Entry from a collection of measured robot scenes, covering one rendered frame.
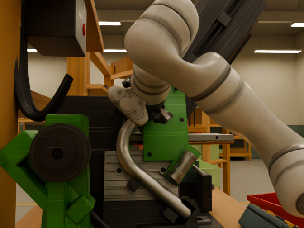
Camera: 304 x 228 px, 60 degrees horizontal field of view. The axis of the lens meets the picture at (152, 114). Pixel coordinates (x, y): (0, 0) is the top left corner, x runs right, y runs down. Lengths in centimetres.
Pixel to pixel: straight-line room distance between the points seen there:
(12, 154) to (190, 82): 25
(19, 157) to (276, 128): 37
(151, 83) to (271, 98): 1038
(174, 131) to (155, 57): 38
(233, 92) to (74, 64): 122
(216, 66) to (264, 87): 1035
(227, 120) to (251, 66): 1029
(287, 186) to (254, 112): 12
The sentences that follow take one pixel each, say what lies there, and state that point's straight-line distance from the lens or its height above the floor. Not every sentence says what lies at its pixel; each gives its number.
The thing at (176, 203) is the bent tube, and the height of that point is 99.
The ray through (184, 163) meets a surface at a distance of 63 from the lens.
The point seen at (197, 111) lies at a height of 135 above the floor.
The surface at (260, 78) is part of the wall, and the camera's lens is 1070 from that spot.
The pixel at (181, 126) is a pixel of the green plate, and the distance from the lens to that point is 68.
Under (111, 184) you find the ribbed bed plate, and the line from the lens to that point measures 66.
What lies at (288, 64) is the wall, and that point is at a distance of 1125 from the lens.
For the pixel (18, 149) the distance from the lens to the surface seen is 40.
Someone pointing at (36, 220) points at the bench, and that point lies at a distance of 90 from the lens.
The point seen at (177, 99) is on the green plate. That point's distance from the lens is 70.
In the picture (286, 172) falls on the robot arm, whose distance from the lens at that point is 45.
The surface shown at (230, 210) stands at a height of 90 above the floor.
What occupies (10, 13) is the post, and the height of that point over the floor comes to 136.
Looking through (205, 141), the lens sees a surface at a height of 111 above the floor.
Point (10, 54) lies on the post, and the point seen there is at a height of 129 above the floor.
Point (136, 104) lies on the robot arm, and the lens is 47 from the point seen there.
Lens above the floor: 115
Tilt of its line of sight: 3 degrees up
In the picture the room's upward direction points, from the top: straight up
